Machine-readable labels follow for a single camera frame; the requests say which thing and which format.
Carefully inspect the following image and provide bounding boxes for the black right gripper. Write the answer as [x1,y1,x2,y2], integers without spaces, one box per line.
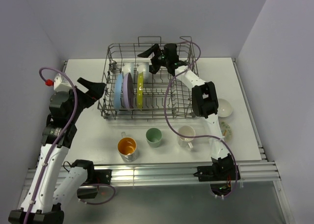
[138,44,169,75]

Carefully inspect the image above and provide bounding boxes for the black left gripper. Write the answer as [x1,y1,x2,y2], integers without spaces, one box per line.
[67,77,105,123]

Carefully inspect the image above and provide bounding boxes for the white bowl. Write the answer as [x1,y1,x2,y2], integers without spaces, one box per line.
[137,62,150,83]
[218,99,233,118]
[122,62,135,79]

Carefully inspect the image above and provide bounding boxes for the green polka-dot plate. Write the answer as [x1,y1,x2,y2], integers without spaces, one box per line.
[137,72,144,109]

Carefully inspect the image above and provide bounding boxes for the blue plastic plate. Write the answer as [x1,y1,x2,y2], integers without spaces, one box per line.
[113,73,123,111]

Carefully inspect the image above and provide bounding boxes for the lilac plastic plate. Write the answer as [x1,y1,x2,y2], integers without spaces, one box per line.
[123,73,134,109]

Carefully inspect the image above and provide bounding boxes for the floral painted bowl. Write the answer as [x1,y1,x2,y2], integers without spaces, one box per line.
[219,121,233,142]

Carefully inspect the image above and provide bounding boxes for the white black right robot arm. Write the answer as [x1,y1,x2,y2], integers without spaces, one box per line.
[137,43,239,182]

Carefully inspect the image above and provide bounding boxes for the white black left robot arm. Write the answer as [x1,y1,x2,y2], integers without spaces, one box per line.
[8,77,106,224]

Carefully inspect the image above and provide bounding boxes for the floral mug orange inside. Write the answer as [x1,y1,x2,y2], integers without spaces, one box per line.
[117,132,138,162]

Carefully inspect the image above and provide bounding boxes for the green cup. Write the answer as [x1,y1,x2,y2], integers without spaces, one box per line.
[146,128,162,148]

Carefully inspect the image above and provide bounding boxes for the cream white mug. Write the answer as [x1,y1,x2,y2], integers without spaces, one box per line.
[177,125,196,151]

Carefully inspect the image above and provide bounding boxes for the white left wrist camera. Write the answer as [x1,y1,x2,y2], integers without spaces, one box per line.
[45,74,72,92]

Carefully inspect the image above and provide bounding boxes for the grey wire dish rack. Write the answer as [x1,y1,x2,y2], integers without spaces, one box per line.
[97,36,195,120]

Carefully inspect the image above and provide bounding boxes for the aluminium frame rail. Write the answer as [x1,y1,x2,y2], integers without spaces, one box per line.
[28,160,295,224]

